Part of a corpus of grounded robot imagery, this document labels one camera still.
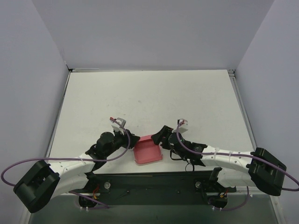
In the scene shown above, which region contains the aluminium table frame rail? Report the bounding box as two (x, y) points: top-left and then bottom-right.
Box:
(228, 69), (264, 173)

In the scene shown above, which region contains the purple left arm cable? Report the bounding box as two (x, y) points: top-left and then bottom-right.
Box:
(1, 119), (131, 187)

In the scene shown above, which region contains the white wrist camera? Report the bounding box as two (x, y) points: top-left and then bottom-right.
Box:
(176, 119), (188, 133)
(110, 117), (126, 135)

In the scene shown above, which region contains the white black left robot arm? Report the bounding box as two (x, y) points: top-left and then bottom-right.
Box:
(13, 132), (140, 213)

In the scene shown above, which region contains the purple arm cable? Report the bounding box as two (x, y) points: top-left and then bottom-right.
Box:
(175, 120), (299, 191)
(1, 119), (131, 187)

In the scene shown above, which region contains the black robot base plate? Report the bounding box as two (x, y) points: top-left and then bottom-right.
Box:
(75, 168), (236, 206)

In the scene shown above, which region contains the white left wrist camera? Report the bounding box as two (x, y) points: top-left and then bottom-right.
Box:
(110, 117), (126, 135)

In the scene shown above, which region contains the pink paper box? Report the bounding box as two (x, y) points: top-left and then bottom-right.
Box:
(133, 135), (163, 165)

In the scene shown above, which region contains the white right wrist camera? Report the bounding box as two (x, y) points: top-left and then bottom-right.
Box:
(176, 119), (188, 133)

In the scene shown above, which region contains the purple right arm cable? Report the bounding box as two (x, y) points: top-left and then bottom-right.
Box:
(175, 120), (299, 191)

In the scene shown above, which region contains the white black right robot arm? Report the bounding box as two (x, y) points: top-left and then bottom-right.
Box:
(151, 126), (286, 196)

